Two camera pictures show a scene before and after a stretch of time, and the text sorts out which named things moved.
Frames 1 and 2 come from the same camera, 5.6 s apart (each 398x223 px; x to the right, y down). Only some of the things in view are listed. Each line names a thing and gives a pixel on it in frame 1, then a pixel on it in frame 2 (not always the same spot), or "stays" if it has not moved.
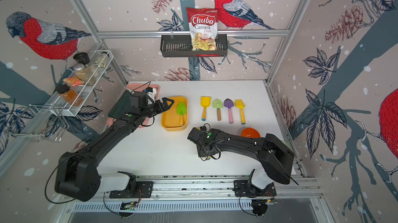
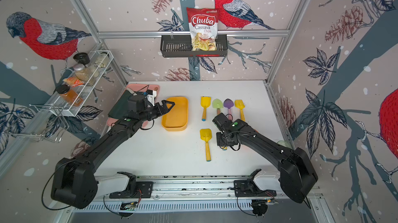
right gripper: x=200 y=154 → x=219 y=143
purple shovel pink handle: x=229 y=103 stays
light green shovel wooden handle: x=217 y=103 stays
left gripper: x=160 y=109 stays
